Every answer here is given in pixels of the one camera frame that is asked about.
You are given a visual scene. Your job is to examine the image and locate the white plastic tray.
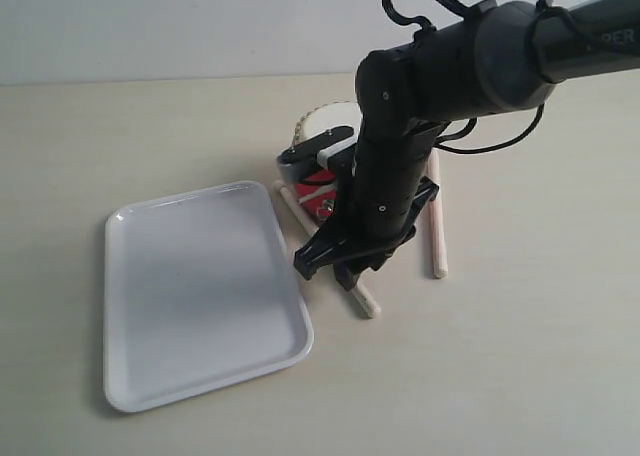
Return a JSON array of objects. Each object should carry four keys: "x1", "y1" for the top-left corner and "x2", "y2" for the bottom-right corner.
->
[{"x1": 103, "y1": 181, "x2": 314, "y2": 413}]

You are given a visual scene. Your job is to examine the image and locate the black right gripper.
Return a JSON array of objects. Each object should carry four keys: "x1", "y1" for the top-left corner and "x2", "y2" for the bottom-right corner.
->
[{"x1": 294, "y1": 117, "x2": 445, "y2": 291}]

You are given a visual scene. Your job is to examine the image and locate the pale wooden drumstick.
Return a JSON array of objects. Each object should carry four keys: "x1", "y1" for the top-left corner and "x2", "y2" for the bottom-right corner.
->
[{"x1": 427, "y1": 150, "x2": 449, "y2": 279}]

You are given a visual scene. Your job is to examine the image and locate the small red drum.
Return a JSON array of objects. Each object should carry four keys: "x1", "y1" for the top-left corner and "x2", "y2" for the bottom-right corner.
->
[{"x1": 278, "y1": 101, "x2": 361, "y2": 223}]

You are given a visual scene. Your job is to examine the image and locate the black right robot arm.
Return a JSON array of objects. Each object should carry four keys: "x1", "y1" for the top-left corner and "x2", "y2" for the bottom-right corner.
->
[{"x1": 277, "y1": 0, "x2": 639, "y2": 289}]

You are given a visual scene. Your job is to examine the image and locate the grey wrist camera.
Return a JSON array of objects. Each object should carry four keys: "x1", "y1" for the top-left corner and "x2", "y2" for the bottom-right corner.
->
[{"x1": 276, "y1": 125, "x2": 354, "y2": 184}]

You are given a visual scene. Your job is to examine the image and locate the white wooden drumstick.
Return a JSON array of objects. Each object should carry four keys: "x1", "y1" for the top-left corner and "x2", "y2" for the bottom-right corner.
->
[{"x1": 273, "y1": 180, "x2": 384, "y2": 320}]

